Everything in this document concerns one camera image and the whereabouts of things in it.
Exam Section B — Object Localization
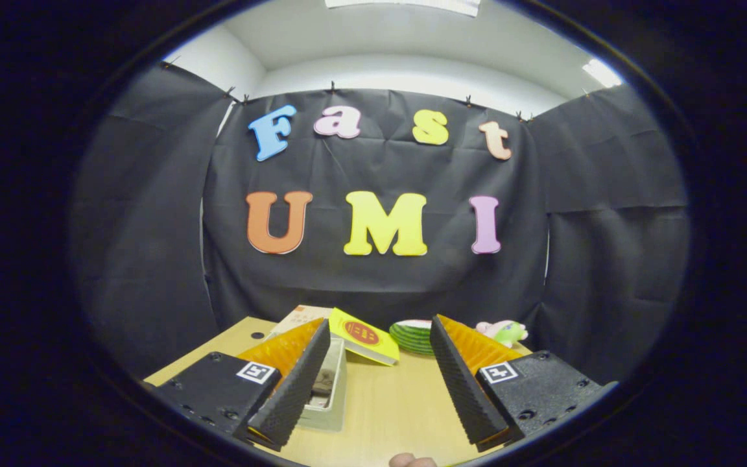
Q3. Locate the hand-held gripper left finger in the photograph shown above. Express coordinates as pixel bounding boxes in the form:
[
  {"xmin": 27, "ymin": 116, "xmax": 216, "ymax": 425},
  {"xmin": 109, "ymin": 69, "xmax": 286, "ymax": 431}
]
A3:
[{"xmin": 153, "ymin": 318, "xmax": 332, "ymax": 453}]

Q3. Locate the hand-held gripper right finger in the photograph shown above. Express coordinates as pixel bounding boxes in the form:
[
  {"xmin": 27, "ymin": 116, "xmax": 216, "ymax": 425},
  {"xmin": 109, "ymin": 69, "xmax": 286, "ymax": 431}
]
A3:
[{"xmin": 430, "ymin": 315, "xmax": 619, "ymax": 453}]

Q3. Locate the brown fuzzy shoe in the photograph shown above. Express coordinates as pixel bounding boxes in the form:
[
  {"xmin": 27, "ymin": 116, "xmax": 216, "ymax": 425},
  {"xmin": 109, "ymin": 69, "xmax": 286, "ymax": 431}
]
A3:
[{"xmin": 311, "ymin": 368, "xmax": 337, "ymax": 398}]

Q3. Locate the beige fabric storage box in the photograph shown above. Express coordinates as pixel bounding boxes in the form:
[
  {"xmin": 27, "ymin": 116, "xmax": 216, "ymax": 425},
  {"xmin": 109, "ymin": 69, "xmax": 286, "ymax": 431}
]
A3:
[{"xmin": 299, "ymin": 336, "xmax": 348, "ymax": 432}]

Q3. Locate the pink and green plush toy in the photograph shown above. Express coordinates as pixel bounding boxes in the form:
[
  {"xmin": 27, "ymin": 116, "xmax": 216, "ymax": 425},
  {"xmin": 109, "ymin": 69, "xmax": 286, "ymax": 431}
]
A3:
[{"xmin": 475, "ymin": 320, "xmax": 529, "ymax": 348}]

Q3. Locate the white book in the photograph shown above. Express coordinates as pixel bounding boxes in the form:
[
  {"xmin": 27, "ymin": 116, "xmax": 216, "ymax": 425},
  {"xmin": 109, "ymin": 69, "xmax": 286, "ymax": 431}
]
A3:
[{"xmin": 271, "ymin": 305, "xmax": 334, "ymax": 335}]

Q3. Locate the watermelon slice plush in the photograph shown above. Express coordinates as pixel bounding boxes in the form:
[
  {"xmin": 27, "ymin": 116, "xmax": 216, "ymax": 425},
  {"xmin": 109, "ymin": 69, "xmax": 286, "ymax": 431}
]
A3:
[{"xmin": 389, "ymin": 319, "xmax": 436, "ymax": 355}]

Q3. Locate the yellow book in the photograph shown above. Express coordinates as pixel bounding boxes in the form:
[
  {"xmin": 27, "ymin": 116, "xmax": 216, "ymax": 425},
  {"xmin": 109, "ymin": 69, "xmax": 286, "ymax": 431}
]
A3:
[{"xmin": 328, "ymin": 307, "xmax": 400, "ymax": 366}]

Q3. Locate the small ceiling light panel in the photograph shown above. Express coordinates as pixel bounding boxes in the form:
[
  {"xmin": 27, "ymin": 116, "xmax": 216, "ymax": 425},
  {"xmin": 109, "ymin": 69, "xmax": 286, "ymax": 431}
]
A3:
[{"xmin": 582, "ymin": 58, "xmax": 624, "ymax": 88}]

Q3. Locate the large ceiling light panel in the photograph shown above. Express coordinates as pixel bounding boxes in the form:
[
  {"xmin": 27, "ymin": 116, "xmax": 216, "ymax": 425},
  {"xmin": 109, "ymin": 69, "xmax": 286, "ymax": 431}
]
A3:
[{"xmin": 325, "ymin": 0, "xmax": 481, "ymax": 17}]

